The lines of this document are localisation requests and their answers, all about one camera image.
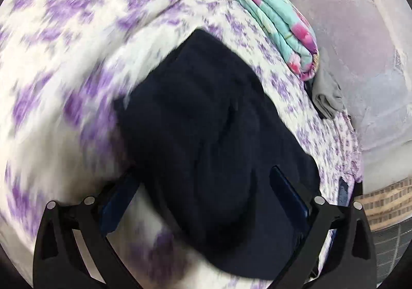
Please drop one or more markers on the grey crumpled cloth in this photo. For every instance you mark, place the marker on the grey crumpled cloth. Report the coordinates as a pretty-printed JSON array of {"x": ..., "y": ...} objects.
[{"x": 328, "y": 95}]

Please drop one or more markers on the dark navy pants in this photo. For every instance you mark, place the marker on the dark navy pants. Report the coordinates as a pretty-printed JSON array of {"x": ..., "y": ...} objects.
[{"x": 206, "y": 134}]

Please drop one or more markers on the beige woven mat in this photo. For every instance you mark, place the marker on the beige woven mat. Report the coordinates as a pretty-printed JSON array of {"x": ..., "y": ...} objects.
[{"x": 389, "y": 205}]

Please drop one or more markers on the purple floral bed sheet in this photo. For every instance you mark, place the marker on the purple floral bed sheet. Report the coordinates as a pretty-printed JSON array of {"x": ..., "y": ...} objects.
[{"x": 80, "y": 66}]

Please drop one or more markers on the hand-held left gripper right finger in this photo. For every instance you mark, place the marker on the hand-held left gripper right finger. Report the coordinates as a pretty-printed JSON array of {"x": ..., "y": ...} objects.
[{"x": 291, "y": 190}]

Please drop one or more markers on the blue denim cloth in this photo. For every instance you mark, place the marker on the blue denim cloth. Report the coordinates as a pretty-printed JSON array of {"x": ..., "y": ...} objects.
[{"x": 343, "y": 192}]

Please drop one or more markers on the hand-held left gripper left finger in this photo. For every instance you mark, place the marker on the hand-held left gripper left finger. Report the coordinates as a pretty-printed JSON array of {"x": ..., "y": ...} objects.
[{"x": 119, "y": 200}]

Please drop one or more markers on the folded turquoise pink floral blanket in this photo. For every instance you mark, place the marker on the folded turquoise pink floral blanket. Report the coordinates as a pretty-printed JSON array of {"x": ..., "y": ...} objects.
[{"x": 276, "y": 15}]

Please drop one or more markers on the grey grid mat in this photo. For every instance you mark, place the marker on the grey grid mat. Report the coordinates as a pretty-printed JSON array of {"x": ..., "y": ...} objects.
[{"x": 391, "y": 250}]

